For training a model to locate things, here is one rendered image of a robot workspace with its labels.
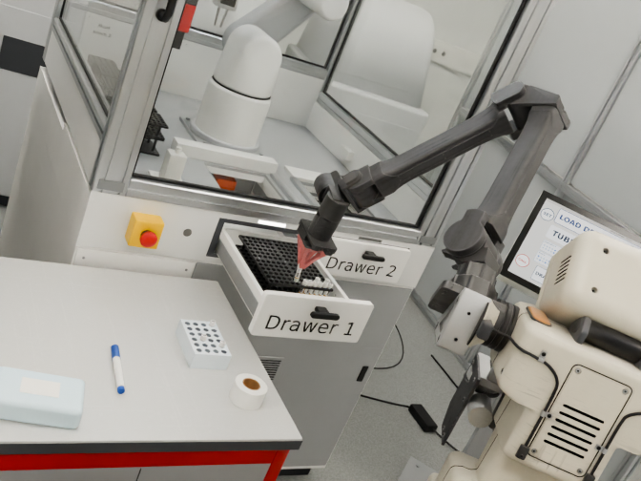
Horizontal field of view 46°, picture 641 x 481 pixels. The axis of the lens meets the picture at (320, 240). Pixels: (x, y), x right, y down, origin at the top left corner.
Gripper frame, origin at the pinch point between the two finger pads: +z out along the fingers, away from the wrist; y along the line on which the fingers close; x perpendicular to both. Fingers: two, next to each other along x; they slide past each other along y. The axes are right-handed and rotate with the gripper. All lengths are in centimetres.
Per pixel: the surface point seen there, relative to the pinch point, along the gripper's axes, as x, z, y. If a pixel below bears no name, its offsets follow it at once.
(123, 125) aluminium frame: 44, -12, 23
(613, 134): -172, -27, 92
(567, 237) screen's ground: -88, -16, 13
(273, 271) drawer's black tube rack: 4.5, 5.4, 2.6
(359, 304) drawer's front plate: -11.6, 0.5, -11.6
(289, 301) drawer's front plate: 6.8, 1.6, -12.3
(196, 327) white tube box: 23.6, 14.2, -10.2
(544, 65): -176, -28, 155
